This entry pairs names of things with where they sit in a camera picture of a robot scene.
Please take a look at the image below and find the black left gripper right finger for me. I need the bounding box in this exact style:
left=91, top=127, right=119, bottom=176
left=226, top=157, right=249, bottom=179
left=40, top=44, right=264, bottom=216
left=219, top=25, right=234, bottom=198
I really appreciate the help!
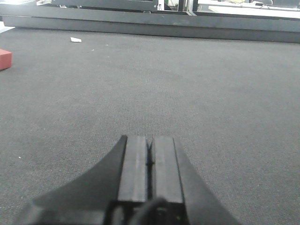
left=151, top=136, right=239, bottom=225

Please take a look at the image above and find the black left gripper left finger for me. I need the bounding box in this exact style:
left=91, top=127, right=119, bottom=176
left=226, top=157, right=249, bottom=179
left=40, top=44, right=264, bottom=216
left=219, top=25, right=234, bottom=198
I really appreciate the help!
left=15, top=135, right=147, bottom=225

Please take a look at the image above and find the white paper scrap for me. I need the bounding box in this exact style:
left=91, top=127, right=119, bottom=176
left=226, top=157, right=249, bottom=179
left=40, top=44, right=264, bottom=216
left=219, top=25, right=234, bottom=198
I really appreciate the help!
left=70, top=37, right=82, bottom=43

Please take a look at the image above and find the red box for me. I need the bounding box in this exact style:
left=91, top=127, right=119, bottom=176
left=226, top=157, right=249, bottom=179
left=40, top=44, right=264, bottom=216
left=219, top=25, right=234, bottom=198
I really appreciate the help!
left=0, top=49, right=12, bottom=70

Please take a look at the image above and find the white office desk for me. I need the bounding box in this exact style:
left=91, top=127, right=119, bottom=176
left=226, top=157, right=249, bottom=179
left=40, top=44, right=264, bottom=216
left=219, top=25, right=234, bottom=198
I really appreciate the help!
left=197, top=0, right=300, bottom=18

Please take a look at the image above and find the black metal frame structure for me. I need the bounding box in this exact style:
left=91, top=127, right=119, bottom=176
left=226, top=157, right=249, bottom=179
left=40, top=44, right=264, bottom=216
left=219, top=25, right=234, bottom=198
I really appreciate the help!
left=37, top=0, right=188, bottom=20

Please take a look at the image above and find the dark conveyor side rail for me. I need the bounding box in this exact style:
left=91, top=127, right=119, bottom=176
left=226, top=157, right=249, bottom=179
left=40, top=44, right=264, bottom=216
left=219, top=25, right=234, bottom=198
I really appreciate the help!
left=0, top=4, right=300, bottom=43

